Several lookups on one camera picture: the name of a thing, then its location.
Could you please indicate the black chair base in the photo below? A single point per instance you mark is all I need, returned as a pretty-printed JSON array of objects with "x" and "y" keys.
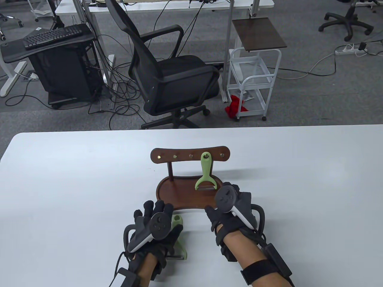
[{"x": 348, "y": 18}]

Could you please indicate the dark brown board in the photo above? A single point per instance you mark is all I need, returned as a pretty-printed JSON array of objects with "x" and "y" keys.
[{"x": 257, "y": 33}]

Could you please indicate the green vegetable scraper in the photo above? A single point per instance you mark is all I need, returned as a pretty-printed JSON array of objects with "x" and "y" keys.
[
  {"x": 206, "y": 167},
  {"x": 182, "y": 248}
]

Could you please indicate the white rolling cart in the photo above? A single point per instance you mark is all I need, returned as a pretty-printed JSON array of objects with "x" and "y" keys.
[{"x": 251, "y": 64}]

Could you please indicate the black and white controller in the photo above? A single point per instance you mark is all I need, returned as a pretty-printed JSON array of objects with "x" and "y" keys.
[
  {"x": 227, "y": 197},
  {"x": 158, "y": 225}
]

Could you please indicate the brown wooden key rack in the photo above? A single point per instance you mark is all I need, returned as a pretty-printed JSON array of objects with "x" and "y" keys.
[{"x": 185, "y": 194}]

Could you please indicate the black office chair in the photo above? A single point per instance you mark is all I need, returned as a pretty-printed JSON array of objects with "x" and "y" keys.
[{"x": 176, "y": 77}]

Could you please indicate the person's right forearm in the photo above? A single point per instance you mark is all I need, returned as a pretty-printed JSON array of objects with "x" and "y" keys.
[{"x": 248, "y": 254}]

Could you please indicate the person's left forearm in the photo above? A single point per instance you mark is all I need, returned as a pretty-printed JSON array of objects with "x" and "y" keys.
[{"x": 148, "y": 269}]

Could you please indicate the black keyboard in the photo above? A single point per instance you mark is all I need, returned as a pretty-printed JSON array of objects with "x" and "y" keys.
[{"x": 54, "y": 36}]

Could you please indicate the white power strip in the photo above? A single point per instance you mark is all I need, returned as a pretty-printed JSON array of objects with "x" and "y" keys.
[{"x": 344, "y": 51}]

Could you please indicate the person's left hand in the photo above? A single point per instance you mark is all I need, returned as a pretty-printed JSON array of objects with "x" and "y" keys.
[{"x": 176, "y": 236}]

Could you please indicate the person's right hand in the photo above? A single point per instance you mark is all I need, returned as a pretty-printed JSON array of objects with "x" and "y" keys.
[{"x": 214, "y": 219}]

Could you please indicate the red cloth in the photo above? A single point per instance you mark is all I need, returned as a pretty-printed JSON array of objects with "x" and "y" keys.
[{"x": 232, "y": 109}]

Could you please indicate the white desk foot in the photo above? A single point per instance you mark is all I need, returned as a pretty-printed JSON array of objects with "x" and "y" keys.
[{"x": 13, "y": 74}]

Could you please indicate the black computer tower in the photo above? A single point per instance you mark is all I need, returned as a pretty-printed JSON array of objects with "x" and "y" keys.
[{"x": 65, "y": 74}]

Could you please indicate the black wrist device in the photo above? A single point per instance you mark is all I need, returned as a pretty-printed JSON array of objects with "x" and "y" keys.
[
  {"x": 128, "y": 278},
  {"x": 276, "y": 260}
]

